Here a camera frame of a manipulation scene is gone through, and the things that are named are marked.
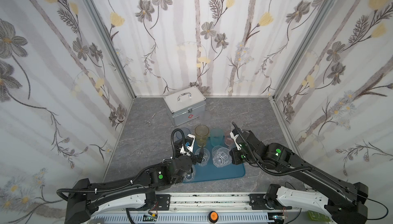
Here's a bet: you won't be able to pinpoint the yellow plastic cup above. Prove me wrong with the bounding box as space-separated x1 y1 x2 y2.
194 125 210 147

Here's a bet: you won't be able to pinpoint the silver first aid case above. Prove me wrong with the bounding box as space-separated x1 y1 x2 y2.
163 87 206 126

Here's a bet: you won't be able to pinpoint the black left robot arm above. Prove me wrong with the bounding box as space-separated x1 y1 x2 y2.
56 128 202 224

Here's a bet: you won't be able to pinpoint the orange emergency button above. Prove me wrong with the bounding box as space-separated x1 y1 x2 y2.
208 211 219 224

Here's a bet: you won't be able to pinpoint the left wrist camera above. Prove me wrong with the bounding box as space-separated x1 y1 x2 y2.
180 134 195 156

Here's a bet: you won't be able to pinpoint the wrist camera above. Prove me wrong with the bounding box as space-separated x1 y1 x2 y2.
230 132 242 151
180 134 195 156

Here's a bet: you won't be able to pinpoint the small metal scissors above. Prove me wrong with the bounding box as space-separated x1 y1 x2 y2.
144 113 156 126

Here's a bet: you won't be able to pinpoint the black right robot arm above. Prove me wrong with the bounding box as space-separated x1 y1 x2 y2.
230 122 371 224

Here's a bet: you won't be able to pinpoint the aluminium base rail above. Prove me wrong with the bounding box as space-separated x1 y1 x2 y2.
82 186 332 224

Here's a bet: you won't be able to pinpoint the green circuit board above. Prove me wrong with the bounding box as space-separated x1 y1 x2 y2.
307 210 330 222

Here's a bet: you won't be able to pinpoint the teal plastic cup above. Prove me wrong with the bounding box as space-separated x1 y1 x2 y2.
210 128 224 147

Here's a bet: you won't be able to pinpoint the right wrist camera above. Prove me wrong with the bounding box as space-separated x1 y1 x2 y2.
230 132 242 151

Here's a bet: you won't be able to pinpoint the white perforated cable duct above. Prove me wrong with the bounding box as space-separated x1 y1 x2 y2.
88 212 275 224

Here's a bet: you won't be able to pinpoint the clear glass tumbler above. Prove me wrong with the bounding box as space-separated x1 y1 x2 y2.
212 146 232 168
183 166 195 182
195 147 210 167

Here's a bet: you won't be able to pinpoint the teal plastic tray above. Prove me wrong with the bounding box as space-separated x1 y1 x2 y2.
183 156 246 184

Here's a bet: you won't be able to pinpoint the frosted clear plastic cup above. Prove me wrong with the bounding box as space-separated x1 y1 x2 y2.
200 111 211 123

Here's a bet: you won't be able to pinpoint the pink plastic cup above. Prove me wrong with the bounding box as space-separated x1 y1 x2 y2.
224 134 234 146

